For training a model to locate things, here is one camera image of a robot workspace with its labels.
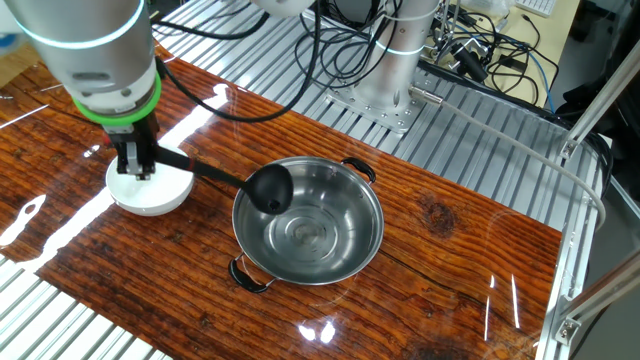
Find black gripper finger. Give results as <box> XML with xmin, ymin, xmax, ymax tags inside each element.
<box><xmin>115</xmin><ymin>141</ymin><xmax>147</xmax><ymax>182</ymax></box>
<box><xmin>143</xmin><ymin>139</ymin><xmax>159</xmax><ymax>175</ymax></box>

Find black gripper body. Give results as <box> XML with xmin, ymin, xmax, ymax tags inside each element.
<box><xmin>102</xmin><ymin>115</ymin><xmax>161</xmax><ymax>150</ymax></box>

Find black ladle with red band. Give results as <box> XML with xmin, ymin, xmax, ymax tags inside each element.
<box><xmin>152</xmin><ymin>144</ymin><xmax>295</xmax><ymax>216</ymax></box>

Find white ceramic bowl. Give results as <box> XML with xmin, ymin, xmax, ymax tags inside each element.
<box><xmin>105</xmin><ymin>143</ymin><xmax>195</xmax><ymax>217</ymax></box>

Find glossy wood grain mat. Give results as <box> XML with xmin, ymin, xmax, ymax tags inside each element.
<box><xmin>0</xmin><ymin>44</ymin><xmax>564</xmax><ymax>360</ymax></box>

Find white keyboard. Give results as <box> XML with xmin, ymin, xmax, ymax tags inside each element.
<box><xmin>514</xmin><ymin>0</ymin><xmax>558</xmax><ymax>19</ymax></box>

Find beige wooden desk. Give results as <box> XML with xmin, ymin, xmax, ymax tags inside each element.
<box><xmin>419</xmin><ymin>0</ymin><xmax>584</xmax><ymax>109</ymax></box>

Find green flange ring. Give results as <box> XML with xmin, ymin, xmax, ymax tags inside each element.
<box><xmin>72</xmin><ymin>72</ymin><xmax>164</xmax><ymax>126</ymax></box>

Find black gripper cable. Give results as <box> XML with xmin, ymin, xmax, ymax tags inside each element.
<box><xmin>152</xmin><ymin>0</ymin><xmax>324</xmax><ymax>124</ymax></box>

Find stainless steel pot black handles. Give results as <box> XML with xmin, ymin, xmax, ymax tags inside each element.
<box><xmin>228</xmin><ymin>155</ymin><xmax>386</xmax><ymax>295</ymax></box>

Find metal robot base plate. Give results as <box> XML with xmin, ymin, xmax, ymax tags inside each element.
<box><xmin>324</xmin><ymin>69</ymin><xmax>441</xmax><ymax>135</ymax></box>

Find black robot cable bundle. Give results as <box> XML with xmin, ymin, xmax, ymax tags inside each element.
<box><xmin>294</xmin><ymin>0</ymin><xmax>419</xmax><ymax>91</ymax></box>

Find grey hose with metal connector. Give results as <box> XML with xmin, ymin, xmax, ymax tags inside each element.
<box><xmin>408</xmin><ymin>84</ymin><xmax>608</xmax><ymax>232</ymax></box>

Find black desk cable tangle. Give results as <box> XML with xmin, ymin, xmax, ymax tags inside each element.
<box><xmin>429</xmin><ymin>0</ymin><xmax>561</xmax><ymax>106</ymax></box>

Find blue cable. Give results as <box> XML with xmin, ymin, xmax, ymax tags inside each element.
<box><xmin>527</xmin><ymin>49</ymin><xmax>557</xmax><ymax>114</ymax></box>

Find aluminium frame strut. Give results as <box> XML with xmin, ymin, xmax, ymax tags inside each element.
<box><xmin>559</xmin><ymin>37</ymin><xmax>640</xmax><ymax>161</ymax></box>
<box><xmin>552</xmin><ymin>259</ymin><xmax>640</xmax><ymax>347</ymax></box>

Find thick black cable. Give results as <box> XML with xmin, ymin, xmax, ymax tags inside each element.
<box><xmin>582</xmin><ymin>130</ymin><xmax>615</xmax><ymax>199</ymax></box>

